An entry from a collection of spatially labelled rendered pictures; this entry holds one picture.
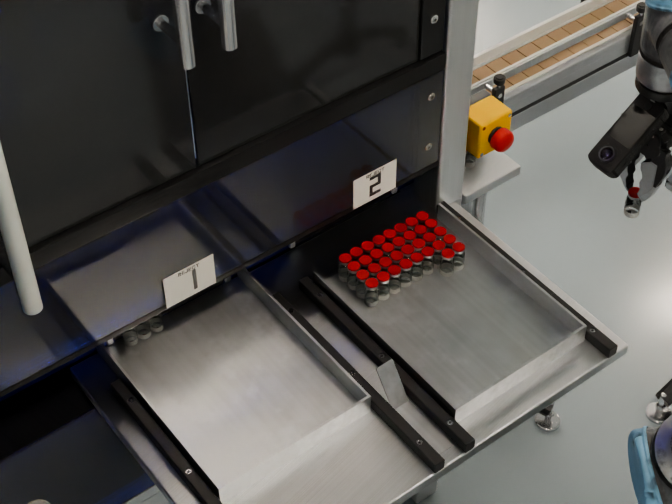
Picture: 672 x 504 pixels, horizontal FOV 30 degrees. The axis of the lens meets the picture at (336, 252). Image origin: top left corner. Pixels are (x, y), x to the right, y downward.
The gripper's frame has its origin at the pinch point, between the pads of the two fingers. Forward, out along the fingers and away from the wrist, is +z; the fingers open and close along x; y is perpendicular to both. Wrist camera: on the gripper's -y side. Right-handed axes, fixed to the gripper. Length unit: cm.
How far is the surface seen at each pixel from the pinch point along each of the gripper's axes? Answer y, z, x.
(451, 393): -31.7, 22.8, 2.7
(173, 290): -57, 8, 34
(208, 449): -65, 21, 17
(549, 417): 24, 112, 28
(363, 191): -22.5, 10.3, 33.3
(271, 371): -50, 22, 23
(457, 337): -23.7, 23.5, 10.1
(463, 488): -3, 114, 28
